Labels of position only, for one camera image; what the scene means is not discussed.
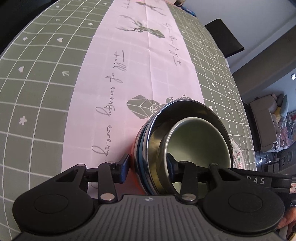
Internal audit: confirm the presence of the green checked tablecloth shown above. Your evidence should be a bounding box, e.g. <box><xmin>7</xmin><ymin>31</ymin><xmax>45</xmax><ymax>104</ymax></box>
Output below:
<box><xmin>0</xmin><ymin>0</ymin><xmax>257</xmax><ymax>223</ymax></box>

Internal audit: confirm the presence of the blue steel-lined bowl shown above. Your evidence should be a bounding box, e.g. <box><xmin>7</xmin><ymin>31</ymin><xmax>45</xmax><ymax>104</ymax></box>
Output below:
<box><xmin>136</xmin><ymin>97</ymin><xmax>233</xmax><ymax>195</ymax></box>

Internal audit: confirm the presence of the black speaker cabinet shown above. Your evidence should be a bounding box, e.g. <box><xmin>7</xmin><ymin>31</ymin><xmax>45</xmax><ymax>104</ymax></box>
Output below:
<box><xmin>277</xmin><ymin>146</ymin><xmax>296</xmax><ymax>173</ymax></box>

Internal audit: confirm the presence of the green ceramic bowl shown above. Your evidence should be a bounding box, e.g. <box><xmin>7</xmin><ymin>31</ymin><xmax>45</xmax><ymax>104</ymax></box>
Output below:
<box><xmin>156</xmin><ymin>117</ymin><xmax>232</xmax><ymax>194</ymax></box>

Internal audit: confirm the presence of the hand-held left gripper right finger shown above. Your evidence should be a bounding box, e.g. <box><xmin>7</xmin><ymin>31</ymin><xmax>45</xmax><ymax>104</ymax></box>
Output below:
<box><xmin>166</xmin><ymin>152</ymin><xmax>243</xmax><ymax>204</ymax></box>

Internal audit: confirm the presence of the person's right hand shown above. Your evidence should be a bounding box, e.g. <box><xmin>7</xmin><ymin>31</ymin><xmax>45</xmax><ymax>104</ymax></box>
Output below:
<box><xmin>279</xmin><ymin>204</ymin><xmax>296</xmax><ymax>230</ymax></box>

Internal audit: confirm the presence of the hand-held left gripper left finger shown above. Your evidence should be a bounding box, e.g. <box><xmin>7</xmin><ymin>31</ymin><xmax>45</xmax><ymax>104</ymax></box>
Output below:
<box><xmin>51</xmin><ymin>153</ymin><xmax>130</xmax><ymax>204</ymax></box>

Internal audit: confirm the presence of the black dining chair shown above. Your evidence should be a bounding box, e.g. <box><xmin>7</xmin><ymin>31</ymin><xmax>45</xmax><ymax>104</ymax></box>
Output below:
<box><xmin>205</xmin><ymin>19</ymin><xmax>245</xmax><ymax>58</ymax></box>

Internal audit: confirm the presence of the orange steel-lined bowl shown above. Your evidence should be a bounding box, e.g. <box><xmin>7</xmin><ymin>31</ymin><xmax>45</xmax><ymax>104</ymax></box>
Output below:
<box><xmin>129</xmin><ymin>120</ymin><xmax>153</xmax><ymax>195</ymax></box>

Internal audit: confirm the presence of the pink deer-print table runner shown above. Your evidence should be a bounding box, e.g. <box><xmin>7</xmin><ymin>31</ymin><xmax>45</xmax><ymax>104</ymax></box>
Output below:
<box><xmin>61</xmin><ymin>0</ymin><xmax>205</xmax><ymax>197</ymax></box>

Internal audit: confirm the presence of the beige sofa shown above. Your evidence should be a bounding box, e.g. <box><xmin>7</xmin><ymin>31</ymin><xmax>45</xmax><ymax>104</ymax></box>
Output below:
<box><xmin>248</xmin><ymin>94</ymin><xmax>292</xmax><ymax>153</ymax></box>

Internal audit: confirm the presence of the clear glass flower plate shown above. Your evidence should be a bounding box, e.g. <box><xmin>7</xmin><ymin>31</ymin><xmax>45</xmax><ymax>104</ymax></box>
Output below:
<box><xmin>229</xmin><ymin>139</ymin><xmax>247</xmax><ymax>170</ymax></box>

